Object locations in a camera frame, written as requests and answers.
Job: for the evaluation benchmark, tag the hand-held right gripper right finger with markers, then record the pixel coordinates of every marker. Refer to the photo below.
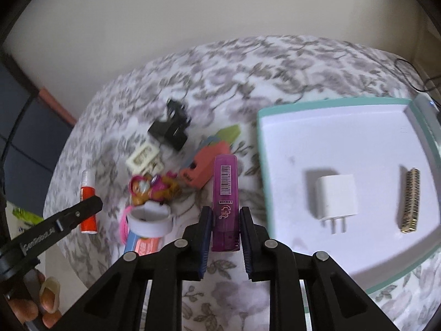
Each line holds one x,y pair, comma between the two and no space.
246,238

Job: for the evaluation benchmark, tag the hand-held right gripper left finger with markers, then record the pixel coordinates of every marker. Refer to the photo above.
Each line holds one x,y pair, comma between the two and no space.
206,238

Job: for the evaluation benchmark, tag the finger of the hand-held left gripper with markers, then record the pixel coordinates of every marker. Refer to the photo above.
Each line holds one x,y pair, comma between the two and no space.
82,210

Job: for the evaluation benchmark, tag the purple lighter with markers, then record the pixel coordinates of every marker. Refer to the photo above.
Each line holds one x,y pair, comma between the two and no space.
225,193

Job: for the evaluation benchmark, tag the cartoon figure toy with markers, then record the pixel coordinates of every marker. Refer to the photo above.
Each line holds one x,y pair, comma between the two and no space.
148,189

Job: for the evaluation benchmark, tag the cream hair clip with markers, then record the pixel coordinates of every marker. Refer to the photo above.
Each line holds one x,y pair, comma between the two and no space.
141,155

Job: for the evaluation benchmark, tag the white tray with teal rim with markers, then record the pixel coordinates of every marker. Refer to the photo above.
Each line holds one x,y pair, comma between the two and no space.
344,138

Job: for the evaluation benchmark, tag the person's left hand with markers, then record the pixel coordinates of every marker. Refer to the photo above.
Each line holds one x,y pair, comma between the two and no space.
48,293

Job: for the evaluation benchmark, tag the red and white glue stick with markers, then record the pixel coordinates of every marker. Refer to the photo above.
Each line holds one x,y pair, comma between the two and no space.
89,220

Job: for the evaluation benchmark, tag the green packet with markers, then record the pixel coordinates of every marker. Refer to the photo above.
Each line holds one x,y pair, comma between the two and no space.
26,216

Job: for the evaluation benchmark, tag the blue and orange packet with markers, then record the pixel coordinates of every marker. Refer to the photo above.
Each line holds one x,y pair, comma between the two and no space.
144,246

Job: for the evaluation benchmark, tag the white charger plug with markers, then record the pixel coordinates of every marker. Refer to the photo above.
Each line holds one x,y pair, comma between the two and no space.
334,196

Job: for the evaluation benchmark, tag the dark blue cabinet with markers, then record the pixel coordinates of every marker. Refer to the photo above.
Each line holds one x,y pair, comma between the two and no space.
24,127

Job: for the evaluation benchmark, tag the black ribbed clip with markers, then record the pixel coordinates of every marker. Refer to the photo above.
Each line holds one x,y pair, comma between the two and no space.
174,107

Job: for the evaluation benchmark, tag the gold patterned box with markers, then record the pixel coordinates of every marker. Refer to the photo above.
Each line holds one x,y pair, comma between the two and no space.
410,200

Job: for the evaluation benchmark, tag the white power strip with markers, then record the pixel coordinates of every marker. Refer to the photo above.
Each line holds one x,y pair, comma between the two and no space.
425,107

